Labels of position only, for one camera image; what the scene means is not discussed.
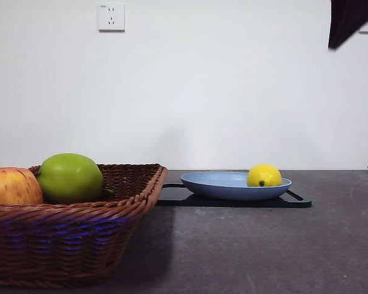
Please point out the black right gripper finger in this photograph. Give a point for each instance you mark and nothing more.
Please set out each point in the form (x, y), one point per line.
(345, 18)

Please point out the yellow lemon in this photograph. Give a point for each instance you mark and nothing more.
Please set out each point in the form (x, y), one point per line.
(265, 174)

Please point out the blue round plate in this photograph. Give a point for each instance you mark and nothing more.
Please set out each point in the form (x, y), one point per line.
(220, 186)

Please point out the brown woven wicker basket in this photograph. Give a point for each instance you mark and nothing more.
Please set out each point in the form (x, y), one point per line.
(64, 242)

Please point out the black flat board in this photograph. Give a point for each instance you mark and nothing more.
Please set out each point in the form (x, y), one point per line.
(233, 203)

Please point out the green apple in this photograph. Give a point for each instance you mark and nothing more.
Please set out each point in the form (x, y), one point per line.
(70, 177)

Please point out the red yellow apple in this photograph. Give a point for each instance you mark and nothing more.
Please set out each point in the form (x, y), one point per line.
(12, 186)

